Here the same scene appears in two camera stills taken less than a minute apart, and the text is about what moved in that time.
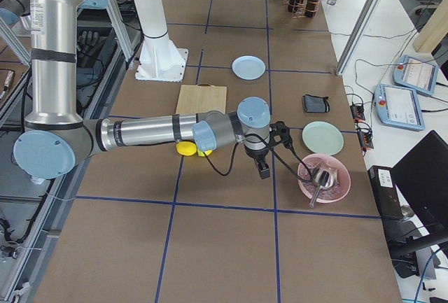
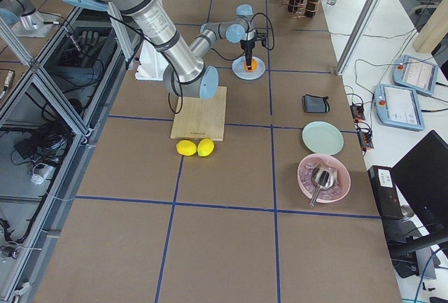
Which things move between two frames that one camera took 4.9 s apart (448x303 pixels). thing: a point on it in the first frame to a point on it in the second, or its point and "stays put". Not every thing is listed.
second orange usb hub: [365, 139] stays put
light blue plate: [248, 67] stays put
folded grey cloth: [316, 104] stays put
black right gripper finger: [263, 168] to [248, 59]
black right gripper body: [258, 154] to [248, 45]
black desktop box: [384, 185] stays put
